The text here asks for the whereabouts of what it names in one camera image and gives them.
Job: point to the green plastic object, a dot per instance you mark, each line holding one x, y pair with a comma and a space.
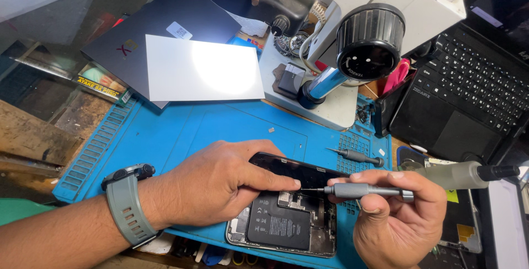
20, 211

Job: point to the round tins of screws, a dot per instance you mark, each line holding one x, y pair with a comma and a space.
291, 43

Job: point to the person's right hand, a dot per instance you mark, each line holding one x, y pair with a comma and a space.
396, 227

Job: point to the grey precision screwdriver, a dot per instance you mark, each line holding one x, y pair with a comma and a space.
359, 156
359, 190

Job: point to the person's left hand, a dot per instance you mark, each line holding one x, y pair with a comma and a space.
206, 178

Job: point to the opened phone body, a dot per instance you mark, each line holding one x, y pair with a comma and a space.
277, 227

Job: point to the grey wrist watch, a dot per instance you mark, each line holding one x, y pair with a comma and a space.
126, 207

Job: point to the black phone screen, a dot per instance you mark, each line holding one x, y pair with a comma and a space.
306, 174

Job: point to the white blank card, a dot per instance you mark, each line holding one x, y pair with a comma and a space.
202, 68

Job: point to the white microscope with black knob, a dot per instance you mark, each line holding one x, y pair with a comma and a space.
368, 41

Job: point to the green yellow packet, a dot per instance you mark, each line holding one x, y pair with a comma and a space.
101, 83

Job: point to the pile of small screws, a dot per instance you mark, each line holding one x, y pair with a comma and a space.
362, 113

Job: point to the dark grey flat box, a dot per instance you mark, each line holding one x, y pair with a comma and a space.
144, 25

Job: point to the black laptop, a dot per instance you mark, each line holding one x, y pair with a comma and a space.
467, 95

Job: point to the pink plastic tool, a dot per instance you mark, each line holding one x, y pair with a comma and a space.
396, 74

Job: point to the translucent bottle with black tip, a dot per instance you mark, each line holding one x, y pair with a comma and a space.
458, 174

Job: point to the blue repair mat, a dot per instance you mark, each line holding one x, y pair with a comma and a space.
186, 132

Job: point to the white flat device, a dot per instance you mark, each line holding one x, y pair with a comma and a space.
508, 227

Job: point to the phone with yellow sticker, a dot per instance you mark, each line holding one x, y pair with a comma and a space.
461, 223

